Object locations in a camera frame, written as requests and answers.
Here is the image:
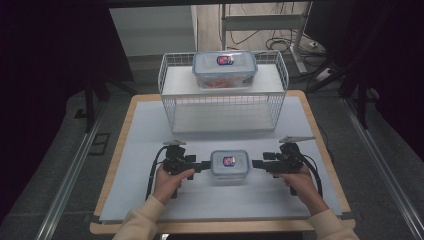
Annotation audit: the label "light blue table mat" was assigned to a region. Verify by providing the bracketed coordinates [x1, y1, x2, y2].
[99, 96, 343, 223]

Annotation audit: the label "white wire shelf rack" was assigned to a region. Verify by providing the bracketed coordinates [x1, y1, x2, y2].
[157, 50, 290, 135]

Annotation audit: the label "white metal desk frame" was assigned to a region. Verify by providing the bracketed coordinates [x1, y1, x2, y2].
[219, 1, 313, 75]

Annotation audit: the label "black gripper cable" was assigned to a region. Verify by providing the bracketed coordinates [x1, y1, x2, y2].
[145, 145, 168, 202]
[299, 151, 324, 198]

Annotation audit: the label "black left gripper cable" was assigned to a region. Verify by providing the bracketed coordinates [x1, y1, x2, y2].
[145, 145, 168, 202]

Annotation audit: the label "white power strip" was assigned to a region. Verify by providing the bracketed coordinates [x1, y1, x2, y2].
[314, 67, 333, 83]

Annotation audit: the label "person's right hand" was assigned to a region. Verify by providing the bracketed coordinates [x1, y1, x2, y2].
[273, 165, 322, 205]

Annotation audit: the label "person's left hand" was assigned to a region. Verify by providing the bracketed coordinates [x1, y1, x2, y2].
[152, 165, 196, 205]

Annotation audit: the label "wooden table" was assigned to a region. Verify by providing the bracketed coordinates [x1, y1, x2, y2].
[89, 89, 356, 235]

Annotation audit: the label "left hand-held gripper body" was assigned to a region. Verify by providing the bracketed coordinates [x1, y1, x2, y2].
[162, 139, 194, 175]

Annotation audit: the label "small clear food container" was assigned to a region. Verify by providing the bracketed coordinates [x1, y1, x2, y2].
[209, 149, 251, 183]

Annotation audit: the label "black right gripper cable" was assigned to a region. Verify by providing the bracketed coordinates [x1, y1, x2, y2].
[299, 151, 324, 198]

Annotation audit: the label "large clear food container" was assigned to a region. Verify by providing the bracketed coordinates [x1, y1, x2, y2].
[192, 50, 259, 90]

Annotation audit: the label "black tripod stand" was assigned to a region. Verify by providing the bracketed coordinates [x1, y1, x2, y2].
[306, 54, 381, 131]
[81, 74, 113, 134]

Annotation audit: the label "metal floor rail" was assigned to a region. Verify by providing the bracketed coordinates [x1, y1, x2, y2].
[342, 98, 424, 240]
[34, 103, 105, 240]

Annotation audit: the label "white cabinet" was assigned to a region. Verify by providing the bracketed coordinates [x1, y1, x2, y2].
[109, 5, 198, 58]

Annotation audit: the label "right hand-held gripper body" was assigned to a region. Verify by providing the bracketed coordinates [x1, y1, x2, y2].
[275, 135, 316, 174]

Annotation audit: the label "black floor cables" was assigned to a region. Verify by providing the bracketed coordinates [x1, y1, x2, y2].
[229, 29, 325, 58]

